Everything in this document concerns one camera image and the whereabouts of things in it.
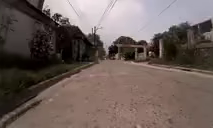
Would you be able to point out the dark bush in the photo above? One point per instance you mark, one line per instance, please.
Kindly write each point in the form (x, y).
(42, 45)

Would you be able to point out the trees behind gate arch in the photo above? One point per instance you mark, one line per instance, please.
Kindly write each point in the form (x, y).
(124, 40)

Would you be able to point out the pale gate arch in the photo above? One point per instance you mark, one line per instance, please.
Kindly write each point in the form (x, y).
(130, 45)

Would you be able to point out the concrete pavement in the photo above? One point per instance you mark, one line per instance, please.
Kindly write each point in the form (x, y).
(180, 67)

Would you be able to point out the group of trees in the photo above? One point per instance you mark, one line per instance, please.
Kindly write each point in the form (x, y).
(170, 38)

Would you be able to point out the utility pole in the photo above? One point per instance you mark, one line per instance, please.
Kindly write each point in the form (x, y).
(94, 36)

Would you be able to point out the dark low building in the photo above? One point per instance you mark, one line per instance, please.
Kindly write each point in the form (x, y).
(74, 43)

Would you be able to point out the grey stone wall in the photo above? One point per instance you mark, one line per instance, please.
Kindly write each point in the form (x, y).
(202, 55)

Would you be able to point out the grey concrete road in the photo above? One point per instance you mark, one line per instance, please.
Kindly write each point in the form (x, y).
(127, 100)

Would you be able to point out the pale walled building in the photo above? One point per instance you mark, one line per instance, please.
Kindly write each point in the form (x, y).
(17, 33)

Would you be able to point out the concrete kerb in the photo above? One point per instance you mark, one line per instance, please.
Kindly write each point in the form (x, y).
(14, 112)

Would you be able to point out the grass verge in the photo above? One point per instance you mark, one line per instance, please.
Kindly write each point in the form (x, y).
(27, 76)

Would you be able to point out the building with dark roof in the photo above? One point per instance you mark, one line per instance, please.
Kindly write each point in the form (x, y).
(204, 28)

